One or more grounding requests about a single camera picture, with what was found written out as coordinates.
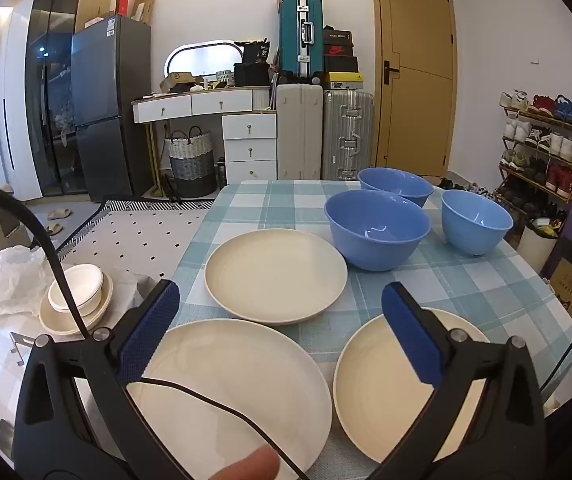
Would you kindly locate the cream suitcase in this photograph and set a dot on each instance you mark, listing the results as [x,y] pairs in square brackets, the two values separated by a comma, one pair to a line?
[298,130]

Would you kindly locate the yellow and black box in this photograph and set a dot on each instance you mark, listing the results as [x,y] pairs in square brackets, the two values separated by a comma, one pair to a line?
[344,81]

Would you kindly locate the black and white patterned rug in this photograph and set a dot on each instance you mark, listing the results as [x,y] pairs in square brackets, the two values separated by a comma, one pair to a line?
[131,230]

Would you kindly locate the woven laundry basket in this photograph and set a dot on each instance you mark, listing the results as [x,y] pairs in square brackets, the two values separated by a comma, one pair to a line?
[191,160]

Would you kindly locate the plain black shoe box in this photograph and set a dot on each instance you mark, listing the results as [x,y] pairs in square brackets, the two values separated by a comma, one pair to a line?
[341,64]

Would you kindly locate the dark water bottle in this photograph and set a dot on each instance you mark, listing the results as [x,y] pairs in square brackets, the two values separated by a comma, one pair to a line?
[222,172]

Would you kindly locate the white wardrobe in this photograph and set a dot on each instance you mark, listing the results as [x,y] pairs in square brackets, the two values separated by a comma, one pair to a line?
[16,110]

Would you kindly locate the crumpled clear plastic wrap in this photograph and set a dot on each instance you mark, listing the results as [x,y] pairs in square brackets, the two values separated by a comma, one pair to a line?
[1,280]

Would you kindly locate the black shoe box red logo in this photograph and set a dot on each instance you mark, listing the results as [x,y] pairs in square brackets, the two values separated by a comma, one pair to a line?
[338,51]

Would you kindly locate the small light blue bowl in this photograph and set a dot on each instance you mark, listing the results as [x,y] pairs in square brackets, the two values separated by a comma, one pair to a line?
[476,235]

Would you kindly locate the oval mirror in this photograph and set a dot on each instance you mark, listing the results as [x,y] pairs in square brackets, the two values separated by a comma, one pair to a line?
[201,57]

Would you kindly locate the flat cardboard packaging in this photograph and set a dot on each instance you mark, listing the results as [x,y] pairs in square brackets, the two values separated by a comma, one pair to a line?
[145,5]

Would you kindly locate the cream round plate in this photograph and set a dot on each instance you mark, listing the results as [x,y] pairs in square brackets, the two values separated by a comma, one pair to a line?
[246,360]
[276,275]
[366,385]

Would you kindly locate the metal bracket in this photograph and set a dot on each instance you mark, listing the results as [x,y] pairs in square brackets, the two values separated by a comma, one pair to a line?
[23,347]

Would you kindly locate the teal suitcase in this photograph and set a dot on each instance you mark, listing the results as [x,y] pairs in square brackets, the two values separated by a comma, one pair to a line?
[291,40]

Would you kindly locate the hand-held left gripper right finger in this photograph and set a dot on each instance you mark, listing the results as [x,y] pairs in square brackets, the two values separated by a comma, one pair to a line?
[411,340]

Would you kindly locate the silver suitcase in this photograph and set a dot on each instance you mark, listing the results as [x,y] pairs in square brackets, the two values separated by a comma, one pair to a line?
[348,130]

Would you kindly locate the yellow wooden door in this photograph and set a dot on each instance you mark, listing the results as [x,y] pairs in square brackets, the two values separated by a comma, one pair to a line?
[416,85]

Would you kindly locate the stacked cream bowls and plate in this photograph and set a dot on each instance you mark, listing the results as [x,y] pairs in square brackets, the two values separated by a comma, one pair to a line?
[101,310]

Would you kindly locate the large blue bowl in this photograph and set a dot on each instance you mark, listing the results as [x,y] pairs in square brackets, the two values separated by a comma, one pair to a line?
[396,185]
[376,245]

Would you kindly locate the white trash bin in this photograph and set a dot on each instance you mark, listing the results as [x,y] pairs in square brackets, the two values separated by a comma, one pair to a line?
[536,245]

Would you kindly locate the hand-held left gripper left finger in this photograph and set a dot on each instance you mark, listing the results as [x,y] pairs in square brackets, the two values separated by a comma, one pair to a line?
[148,332]

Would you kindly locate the white vanity desk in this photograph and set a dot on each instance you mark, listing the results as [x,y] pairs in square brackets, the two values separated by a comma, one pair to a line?
[246,135]

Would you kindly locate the person's left hand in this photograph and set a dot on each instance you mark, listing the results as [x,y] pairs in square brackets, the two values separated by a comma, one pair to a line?
[246,465]

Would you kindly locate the dark grey refrigerator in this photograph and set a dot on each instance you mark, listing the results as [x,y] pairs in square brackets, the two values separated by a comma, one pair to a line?
[111,105]

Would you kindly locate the open cardboard box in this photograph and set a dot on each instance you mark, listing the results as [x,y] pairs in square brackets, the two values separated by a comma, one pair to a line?
[178,82]

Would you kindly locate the black shoe box white label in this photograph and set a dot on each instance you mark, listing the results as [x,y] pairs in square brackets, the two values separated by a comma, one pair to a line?
[338,36]

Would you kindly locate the beige slipper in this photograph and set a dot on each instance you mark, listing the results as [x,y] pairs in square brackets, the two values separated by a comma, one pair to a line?
[53,230]
[61,214]

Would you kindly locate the small cream bowl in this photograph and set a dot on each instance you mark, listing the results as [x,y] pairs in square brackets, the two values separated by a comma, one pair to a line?
[83,285]

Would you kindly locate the teal checked tablecloth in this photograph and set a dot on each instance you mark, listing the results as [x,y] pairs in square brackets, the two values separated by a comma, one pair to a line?
[276,205]

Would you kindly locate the dark glass cabinet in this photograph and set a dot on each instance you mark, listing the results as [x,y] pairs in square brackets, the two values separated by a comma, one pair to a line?
[51,85]

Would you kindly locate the black paper bag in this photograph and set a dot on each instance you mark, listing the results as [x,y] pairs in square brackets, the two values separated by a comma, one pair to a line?
[257,52]

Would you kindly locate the pile of scattered shoes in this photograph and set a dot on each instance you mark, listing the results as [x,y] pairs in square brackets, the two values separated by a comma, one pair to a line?
[466,187]

